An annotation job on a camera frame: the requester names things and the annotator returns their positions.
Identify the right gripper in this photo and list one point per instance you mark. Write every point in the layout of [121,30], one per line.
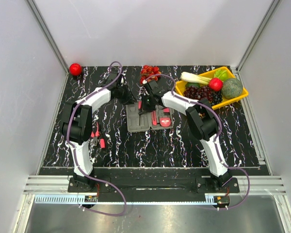
[145,108]

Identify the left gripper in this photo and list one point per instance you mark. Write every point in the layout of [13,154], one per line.
[129,98]

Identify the red hex key set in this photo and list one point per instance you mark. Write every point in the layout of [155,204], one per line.
[166,111]

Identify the red utility knife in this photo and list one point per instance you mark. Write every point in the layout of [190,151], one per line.
[154,118]

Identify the grey plastic tool case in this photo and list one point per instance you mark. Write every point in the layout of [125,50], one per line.
[141,123]

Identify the red tape measure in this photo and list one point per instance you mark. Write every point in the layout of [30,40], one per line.
[165,122]

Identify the red handled pliers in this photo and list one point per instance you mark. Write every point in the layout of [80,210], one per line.
[95,135]

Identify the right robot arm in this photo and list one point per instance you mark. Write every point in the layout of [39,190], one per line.
[203,122]

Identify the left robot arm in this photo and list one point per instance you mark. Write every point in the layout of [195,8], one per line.
[77,125]

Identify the red cherry bunch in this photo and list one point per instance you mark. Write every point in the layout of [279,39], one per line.
[148,71]

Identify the green avocado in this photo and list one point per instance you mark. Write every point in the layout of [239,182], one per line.
[188,85]

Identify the white green leek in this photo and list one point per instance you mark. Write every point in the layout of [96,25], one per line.
[193,78]

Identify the dark red grape bunch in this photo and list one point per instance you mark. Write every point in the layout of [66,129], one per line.
[204,92]

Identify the red apple in corner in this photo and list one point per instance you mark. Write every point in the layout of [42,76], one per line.
[75,69]

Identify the red apple in tray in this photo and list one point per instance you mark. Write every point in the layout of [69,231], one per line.
[215,84]

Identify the black grape bunch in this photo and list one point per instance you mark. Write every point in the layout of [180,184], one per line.
[216,98]

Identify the yellow plastic tray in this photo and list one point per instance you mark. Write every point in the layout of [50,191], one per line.
[180,88]

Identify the green leafy vegetable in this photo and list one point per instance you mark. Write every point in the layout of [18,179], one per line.
[221,74]

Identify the green cantaloupe melon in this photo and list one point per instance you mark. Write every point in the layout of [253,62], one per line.
[232,88]

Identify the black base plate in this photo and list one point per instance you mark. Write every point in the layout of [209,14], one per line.
[145,187]

